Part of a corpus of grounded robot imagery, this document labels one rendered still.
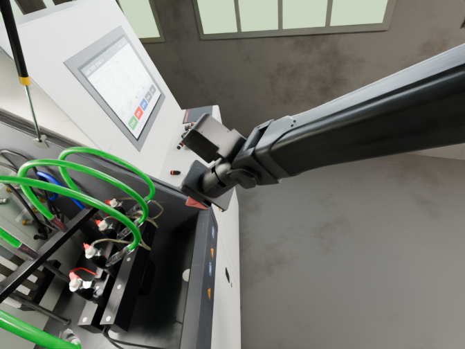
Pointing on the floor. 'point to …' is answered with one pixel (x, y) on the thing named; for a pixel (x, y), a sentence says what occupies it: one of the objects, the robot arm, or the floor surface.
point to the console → (54, 39)
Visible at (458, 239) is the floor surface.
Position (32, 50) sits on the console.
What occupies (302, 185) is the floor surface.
